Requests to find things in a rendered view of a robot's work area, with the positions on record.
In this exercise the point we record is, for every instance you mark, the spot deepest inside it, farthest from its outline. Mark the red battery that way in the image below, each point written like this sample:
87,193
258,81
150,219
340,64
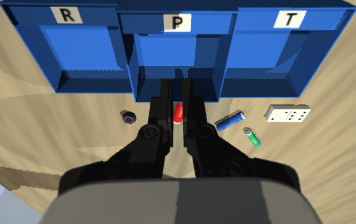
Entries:
178,114

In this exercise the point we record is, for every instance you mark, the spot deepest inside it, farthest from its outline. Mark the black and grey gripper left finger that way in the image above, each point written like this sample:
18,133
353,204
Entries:
138,159

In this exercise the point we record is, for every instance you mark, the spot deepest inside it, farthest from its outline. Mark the blue rack of bins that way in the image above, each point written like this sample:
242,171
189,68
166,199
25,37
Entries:
178,39

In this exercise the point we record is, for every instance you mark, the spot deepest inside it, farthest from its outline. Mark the green cylindrical battery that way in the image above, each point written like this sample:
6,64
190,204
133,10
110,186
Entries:
252,137

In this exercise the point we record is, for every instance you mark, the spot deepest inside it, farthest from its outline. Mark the blue battery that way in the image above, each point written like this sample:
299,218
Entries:
229,122

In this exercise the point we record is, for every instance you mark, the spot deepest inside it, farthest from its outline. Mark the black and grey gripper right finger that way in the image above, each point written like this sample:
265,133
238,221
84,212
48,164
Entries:
212,156

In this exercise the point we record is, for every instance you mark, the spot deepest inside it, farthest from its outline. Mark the white domino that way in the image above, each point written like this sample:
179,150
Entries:
287,113

